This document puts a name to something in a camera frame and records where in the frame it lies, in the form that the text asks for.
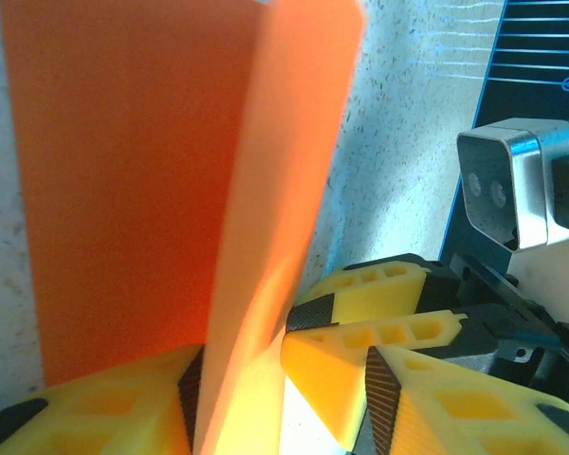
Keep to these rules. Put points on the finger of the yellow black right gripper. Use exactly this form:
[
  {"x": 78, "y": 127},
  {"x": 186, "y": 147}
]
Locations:
[
  {"x": 374, "y": 289},
  {"x": 327, "y": 379}
]

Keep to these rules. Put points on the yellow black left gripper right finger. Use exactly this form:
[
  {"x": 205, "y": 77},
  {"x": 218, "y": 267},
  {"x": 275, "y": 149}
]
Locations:
[{"x": 455, "y": 417}]

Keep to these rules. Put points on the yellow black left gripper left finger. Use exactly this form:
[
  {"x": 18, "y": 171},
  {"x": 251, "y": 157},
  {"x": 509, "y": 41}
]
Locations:
[{"x": 99, "y": 412}]

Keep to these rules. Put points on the orange cloth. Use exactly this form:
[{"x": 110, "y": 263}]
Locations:
[{"x": 147, "y": 166}]

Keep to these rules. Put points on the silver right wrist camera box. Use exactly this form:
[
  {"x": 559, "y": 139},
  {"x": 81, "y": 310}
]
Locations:
[{"x": 526, "y": 189}]

